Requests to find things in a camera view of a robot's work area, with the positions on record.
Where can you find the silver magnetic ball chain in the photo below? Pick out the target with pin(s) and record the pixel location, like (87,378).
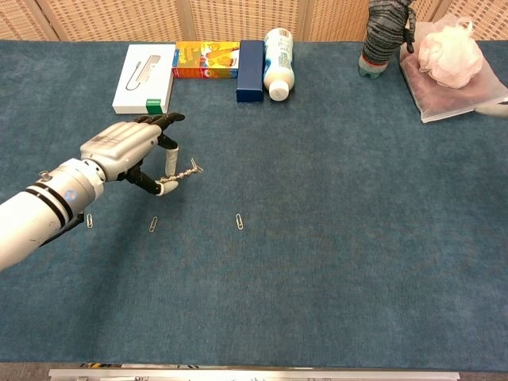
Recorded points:
(182,174)

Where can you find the translucent pink zip bag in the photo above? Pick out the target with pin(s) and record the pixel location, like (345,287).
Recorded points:
(456,99)

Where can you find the white USB hub box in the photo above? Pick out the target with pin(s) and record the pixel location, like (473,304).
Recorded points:
(139,79)

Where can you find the aluminium profile rail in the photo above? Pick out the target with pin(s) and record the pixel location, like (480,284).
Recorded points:
(254,375)

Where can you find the bottle in grey knit sleeve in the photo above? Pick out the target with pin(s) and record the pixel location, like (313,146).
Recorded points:
(381,35)

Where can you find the white bottle blue label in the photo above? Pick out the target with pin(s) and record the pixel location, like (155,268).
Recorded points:
(279,59)

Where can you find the teal felt table cover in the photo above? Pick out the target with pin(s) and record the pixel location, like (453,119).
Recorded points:
(278,278)

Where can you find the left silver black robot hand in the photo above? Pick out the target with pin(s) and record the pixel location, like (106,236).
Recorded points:
(119,147)

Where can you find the dark blue long box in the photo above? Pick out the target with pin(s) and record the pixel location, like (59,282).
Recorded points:
(250,71)

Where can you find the woven rattan folding screen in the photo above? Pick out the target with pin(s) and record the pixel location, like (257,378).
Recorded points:
(119,18)

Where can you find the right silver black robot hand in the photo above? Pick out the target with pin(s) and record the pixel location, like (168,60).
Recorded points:
(494,109)

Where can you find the yellow orange printed carton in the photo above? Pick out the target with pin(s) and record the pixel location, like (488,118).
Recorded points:
(206,59)

